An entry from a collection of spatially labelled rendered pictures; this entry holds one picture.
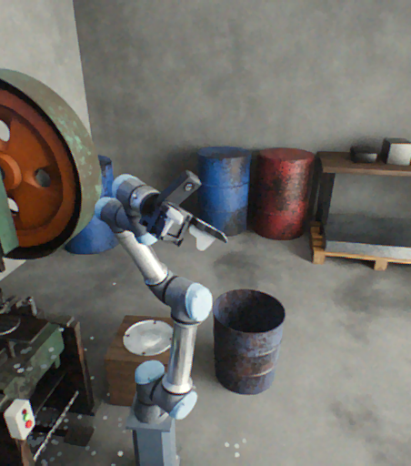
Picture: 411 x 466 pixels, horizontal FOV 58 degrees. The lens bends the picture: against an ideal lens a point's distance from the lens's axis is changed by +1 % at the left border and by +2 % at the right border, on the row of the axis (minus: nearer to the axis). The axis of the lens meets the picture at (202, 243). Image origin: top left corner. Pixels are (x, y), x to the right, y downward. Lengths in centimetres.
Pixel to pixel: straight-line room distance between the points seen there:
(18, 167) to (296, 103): 319
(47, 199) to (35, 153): 21
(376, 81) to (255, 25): 135
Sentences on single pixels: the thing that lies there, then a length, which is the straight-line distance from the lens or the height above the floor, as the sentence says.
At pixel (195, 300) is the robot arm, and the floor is 106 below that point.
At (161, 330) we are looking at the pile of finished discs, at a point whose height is 35.
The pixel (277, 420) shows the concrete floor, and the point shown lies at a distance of 229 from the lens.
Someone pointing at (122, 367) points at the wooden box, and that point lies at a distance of 212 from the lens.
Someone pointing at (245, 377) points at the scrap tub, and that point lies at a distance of 225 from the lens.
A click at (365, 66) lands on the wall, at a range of 439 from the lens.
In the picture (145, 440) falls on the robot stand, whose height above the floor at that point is 36.
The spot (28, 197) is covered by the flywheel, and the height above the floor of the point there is 122.
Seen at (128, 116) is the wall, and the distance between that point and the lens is 473.
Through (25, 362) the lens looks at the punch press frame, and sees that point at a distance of 178.
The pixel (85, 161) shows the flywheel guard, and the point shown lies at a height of 140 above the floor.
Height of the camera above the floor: 178
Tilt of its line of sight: 27 degrees down
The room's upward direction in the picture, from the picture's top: straight up
